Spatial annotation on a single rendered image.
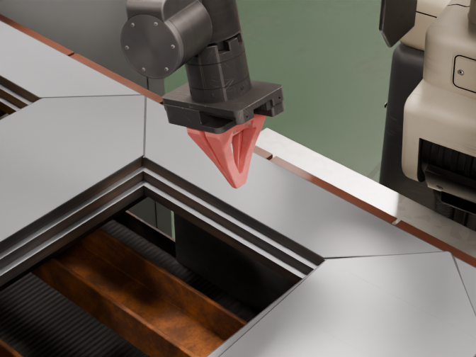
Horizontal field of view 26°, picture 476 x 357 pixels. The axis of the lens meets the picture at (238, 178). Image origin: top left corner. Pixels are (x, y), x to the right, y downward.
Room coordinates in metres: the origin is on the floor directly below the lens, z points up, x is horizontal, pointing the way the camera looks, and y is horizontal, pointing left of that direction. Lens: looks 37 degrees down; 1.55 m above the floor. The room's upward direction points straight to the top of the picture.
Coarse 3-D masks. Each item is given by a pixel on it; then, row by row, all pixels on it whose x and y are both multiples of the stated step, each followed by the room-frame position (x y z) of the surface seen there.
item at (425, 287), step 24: (336, 264) 0.77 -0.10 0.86; (360, 264) 0.77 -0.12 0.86; (384, 264) 0.77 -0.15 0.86; (408, 264) 0.77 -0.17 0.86; (384, 288) 0.73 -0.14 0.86; (408, 288) 0.73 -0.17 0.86; (432, 288) 0.73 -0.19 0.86; (456, 288) 0.73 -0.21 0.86; (432, 312) 0.70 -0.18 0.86; (456, 312) 0.70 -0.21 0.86
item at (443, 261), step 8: (416, 256) 0.78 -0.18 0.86; (424, 256) 0.78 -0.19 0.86; (432, 256) 0.78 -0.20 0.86; (440, 256) 0.78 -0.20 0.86; (448, 256) 0.78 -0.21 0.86; (432, 264) 0.77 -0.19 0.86; (440, 264) 0.77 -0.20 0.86; (448, 264) 0.77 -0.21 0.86; (448, 272) 0.76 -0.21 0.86; (456, 272) 0.76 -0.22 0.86
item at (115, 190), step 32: (0, 96) 1.12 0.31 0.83; (32, 96) 1.09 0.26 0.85; (96, 192) 0.90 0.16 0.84; (128, 192) 0.92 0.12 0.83; (160, 192) 0.92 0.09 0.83; (192, 192) 0.90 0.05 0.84; (32, 224) 0.83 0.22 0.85; (64, 224) 0.86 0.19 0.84; (96, 224) 0.88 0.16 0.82; (224, 224) 0.86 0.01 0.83; (256, 224) 0.84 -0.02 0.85; (0, 256) 0.80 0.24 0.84; (32, 256) 0.81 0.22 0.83; (256, 256) 0.82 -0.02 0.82; (288, 256) 0.80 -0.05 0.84; (256, 320) 0.69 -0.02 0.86
